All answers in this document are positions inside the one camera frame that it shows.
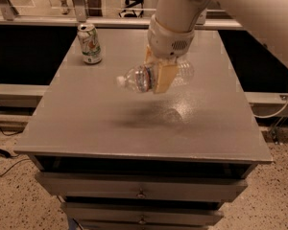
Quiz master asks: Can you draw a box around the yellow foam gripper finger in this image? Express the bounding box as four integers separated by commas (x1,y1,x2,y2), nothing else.
144,46,156,64
153,63,179,94

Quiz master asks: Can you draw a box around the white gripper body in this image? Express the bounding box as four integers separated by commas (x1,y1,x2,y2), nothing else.
147,15,195,58

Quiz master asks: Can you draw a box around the clear crinkled water bottle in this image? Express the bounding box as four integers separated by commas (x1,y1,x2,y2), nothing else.
116,60,194,94

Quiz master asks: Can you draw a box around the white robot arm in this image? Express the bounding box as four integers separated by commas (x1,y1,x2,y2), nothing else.
146,0,288,92

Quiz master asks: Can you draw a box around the green white soda can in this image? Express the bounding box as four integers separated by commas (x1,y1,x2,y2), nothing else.
77,23,102,64

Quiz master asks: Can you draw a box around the grey drawer cabinet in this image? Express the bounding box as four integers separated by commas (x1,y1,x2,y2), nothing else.
15,29,272,230

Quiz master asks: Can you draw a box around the upper grey drawer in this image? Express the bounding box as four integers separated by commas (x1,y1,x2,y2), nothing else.
36,172,247,202

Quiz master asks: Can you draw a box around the grey drawer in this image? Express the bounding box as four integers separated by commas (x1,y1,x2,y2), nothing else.
61,202,223,226
36,172,247,202

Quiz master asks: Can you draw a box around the grey metal railing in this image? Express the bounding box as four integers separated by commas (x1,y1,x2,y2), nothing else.
0,0,244,31

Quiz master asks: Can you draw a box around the lower grey drawer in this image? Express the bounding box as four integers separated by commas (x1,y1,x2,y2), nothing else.
61,202,223,226

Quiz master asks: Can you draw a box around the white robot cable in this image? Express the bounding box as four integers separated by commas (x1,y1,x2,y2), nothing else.
252,71,288,120

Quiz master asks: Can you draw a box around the black cable on floor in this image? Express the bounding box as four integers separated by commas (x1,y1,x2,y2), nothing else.
0,122,32,178

